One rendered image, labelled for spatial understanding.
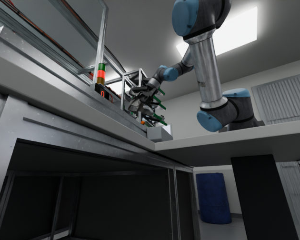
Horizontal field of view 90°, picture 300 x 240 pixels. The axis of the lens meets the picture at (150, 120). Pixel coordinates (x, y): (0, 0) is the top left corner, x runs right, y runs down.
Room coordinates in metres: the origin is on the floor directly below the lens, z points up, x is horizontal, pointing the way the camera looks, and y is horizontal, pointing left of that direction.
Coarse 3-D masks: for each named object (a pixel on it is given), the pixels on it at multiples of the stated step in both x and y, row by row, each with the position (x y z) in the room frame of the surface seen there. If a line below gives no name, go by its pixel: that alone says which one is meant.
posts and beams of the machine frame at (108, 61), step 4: (104, 52) 1.31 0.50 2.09; (104, 56) 1.33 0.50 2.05; (108, 56) 1.38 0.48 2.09; (108, 60) 1.40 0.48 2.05; (108, 64) 1.46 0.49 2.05; (112, 64) 1.46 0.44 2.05; (112, 68) 1.53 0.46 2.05; (116, 68) 1.54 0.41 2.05; (116, 72) 1.62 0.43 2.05; (120, 72) 1.63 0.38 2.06; (120, 76) 1.70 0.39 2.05; (108, 80) 1.84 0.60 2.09; (112, 80) 1.81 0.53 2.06; (116, 80) 1.79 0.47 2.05; (120, 80) 1.79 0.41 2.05; (104, 84) 1.88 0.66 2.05; (108, 84) 1.88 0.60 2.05; (112, 100) 2.32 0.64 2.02; (116, 100) 2.42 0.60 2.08
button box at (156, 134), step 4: (148, 128) 0.64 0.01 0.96; (152, 128) 0.64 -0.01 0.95; (156, 128) 0.63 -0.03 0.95; (160, 128) 0.62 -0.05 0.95; (148, 132) 0.64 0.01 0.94; (152, 132) 0.64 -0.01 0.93; (156, 132) 0.63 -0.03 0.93; (160, 132) 0.62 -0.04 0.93; (164, 132) 0.66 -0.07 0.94; (148, 136) 0.64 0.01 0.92; (152, 136) 0.64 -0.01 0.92; (156, 136) 0.63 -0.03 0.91; (160, 136) 0.62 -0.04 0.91; (164, 136) 0.66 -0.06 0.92; (168, 136) 0.72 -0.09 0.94; (152, 140) 0.65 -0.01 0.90; (156, 140) 0.65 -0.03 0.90; (160, 140) 0.65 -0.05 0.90; (164, 140) 0.66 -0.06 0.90; (168, 140) 0.72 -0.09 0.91
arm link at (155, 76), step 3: (162, 66) 0.77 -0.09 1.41; (165, 66) 0.77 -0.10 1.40; (159, 69) 0.78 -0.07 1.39; (156, 72) 0.79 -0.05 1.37; (153, 75) 0.80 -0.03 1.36; (156, 75) 0.79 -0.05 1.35; (156, 78) 0.79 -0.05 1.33; (159, 78) 0.79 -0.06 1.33; (159, 81) 0.80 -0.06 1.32; (162, 81) 0.82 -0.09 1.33
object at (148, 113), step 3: (132, 108) 1.16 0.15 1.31; (135, 108) 1.14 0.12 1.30; (132, 111) 1.19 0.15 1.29; (138, 111) 1.13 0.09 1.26; (144, 111) 1.09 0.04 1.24; (147, 111) 1.08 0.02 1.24; (138, 114) 1.25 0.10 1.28; (144, 114) 1.12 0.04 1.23; (147, 114) 1.08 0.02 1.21; (150, 114) 1.06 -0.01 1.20; (153, 114) 1.05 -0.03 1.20; (147, 117) 1.23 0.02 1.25; (150, 117) 1.16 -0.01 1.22; (153, 117) 1.11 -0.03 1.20; (156, 117) 1.09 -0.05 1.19; (159, 117) 1.12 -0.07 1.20
